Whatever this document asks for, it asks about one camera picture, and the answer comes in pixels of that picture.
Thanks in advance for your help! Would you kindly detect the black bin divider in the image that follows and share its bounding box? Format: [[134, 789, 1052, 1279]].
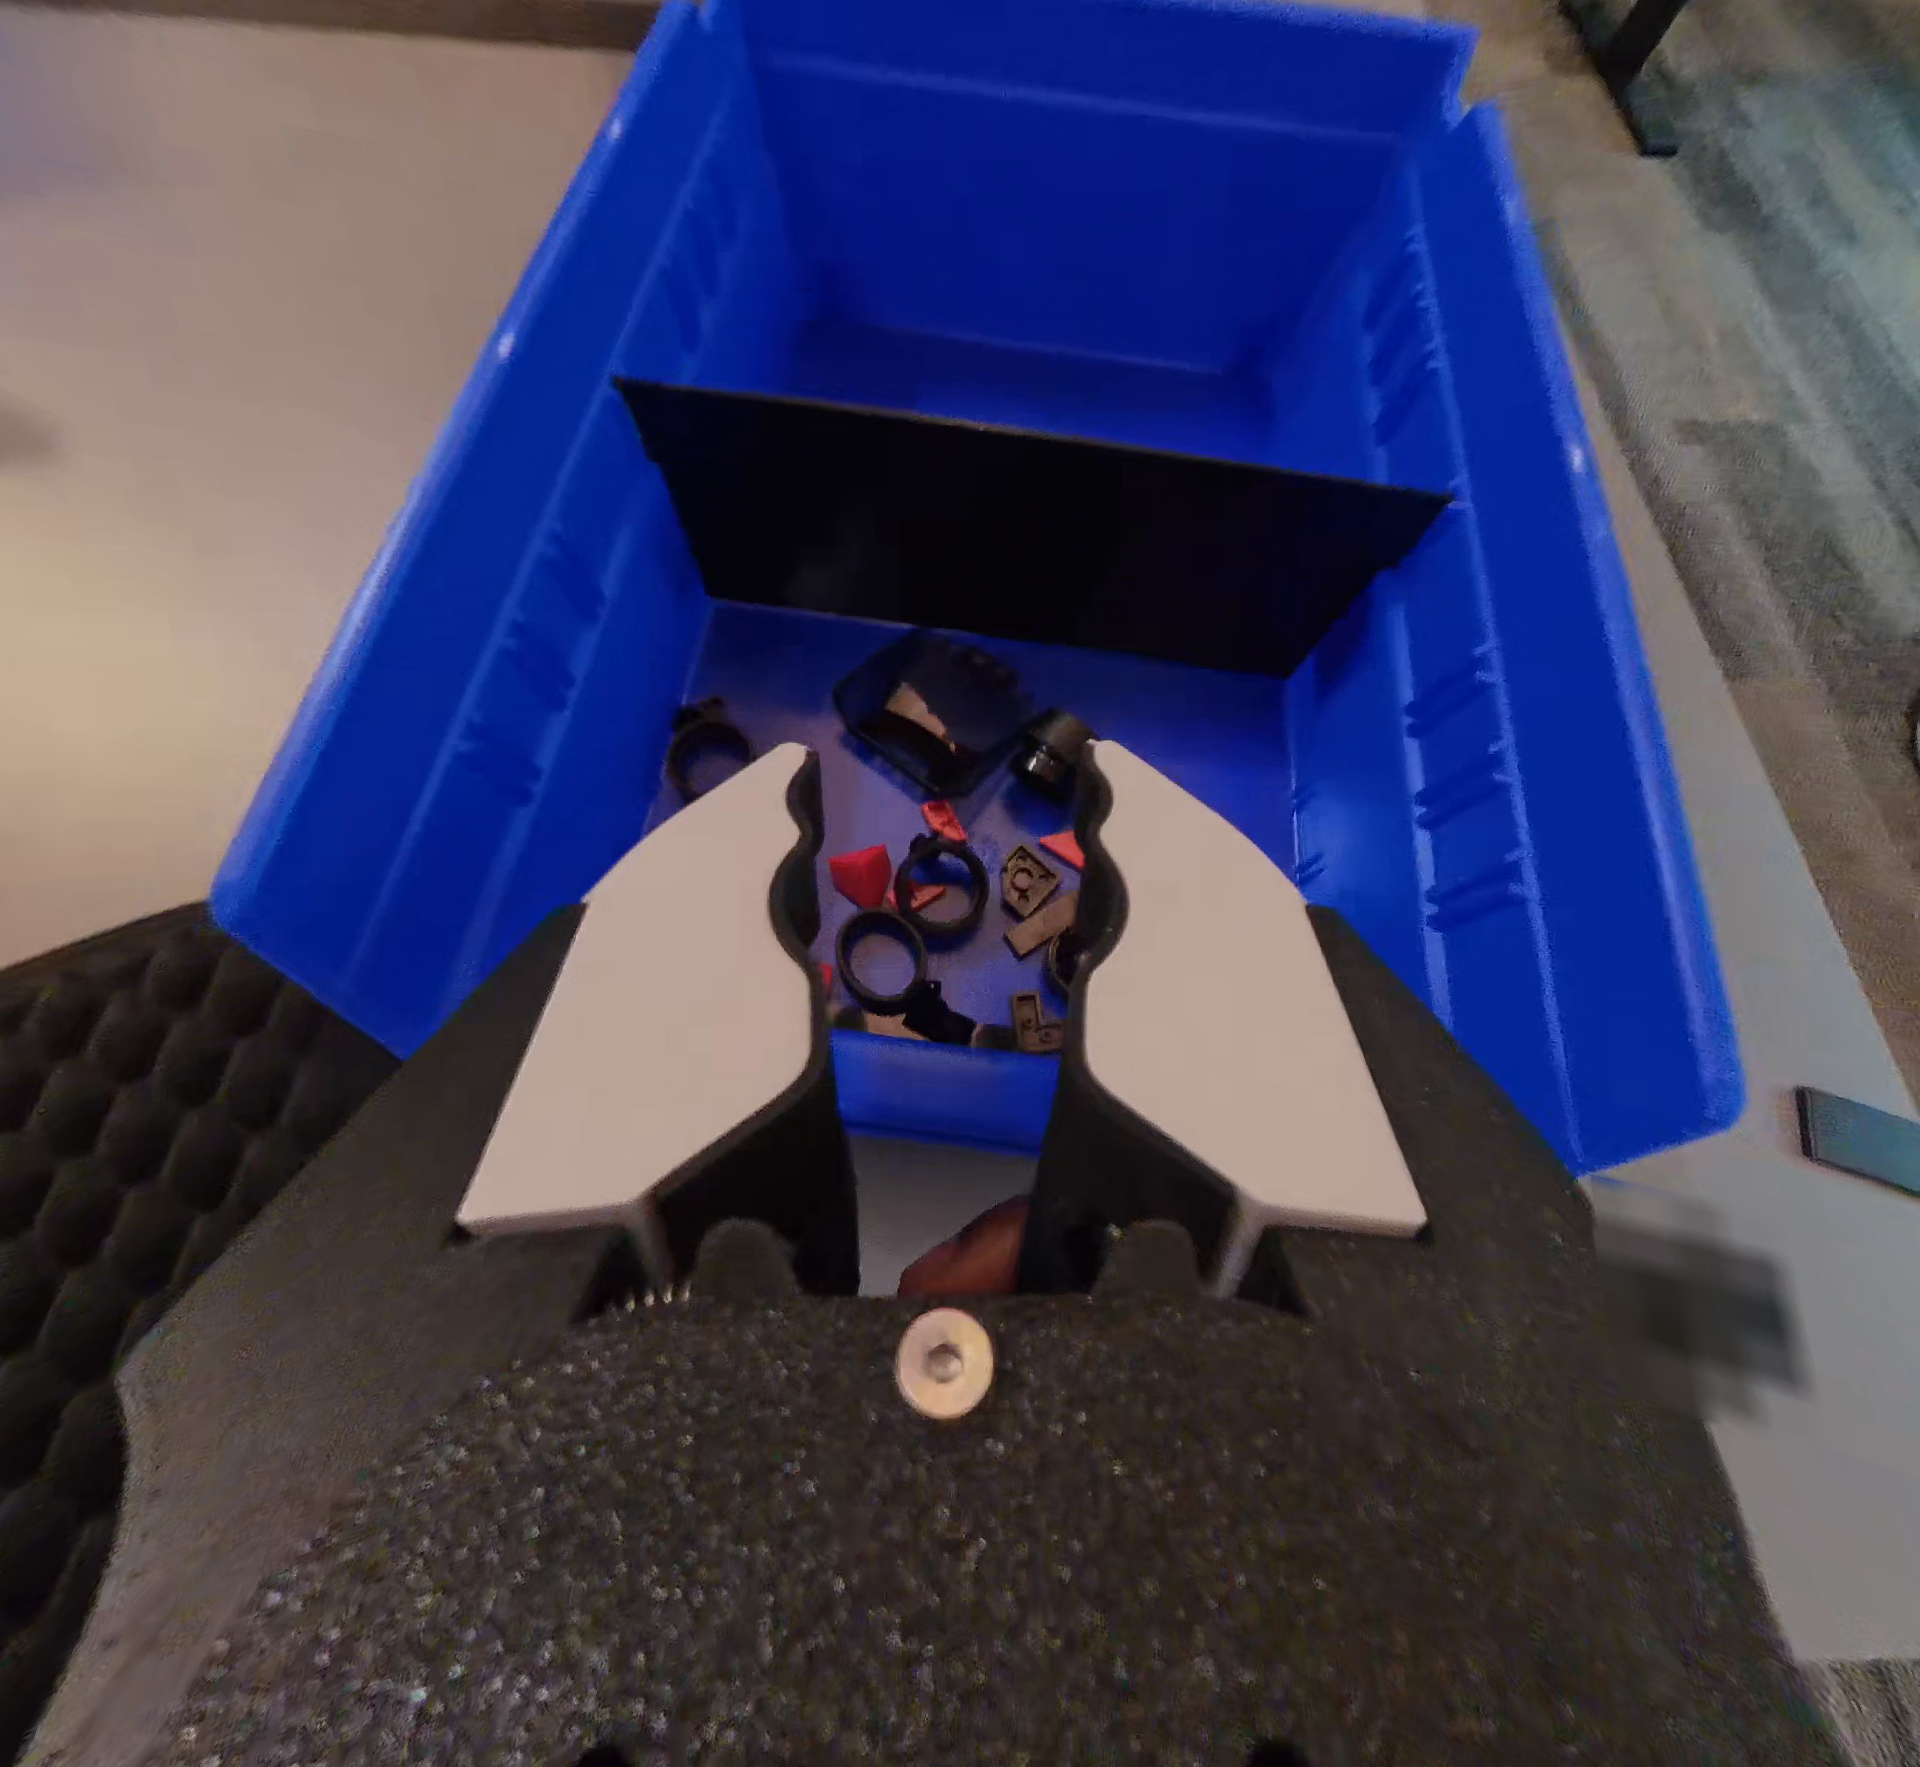
[[615, 374, 1455, 681]]

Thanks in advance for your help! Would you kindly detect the blue plastic storage bin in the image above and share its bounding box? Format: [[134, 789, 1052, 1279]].
[[211, 0, 1750, 1184]]

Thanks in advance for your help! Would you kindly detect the black foam mat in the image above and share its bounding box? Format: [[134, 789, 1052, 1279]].
[[0, 904, 438, 1694]]

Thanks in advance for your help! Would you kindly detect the pile of small lego pieces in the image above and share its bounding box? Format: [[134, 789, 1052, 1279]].
[[660, 693, 1129, 1057]]

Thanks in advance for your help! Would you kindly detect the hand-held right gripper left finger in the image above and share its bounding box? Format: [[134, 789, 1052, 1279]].
[[454, 741, 838, 1244]]

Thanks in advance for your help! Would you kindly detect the black flat plate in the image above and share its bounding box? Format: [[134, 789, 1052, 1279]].
[[1797, 1084, 1920, 1194]]

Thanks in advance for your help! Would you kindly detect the dark transparent lego windshield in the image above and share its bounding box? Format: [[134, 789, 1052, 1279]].
[[833, 629, 1036, 797]]

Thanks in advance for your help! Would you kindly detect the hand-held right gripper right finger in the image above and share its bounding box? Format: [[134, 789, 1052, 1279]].
[[1052, 739, 1429, 1292]]

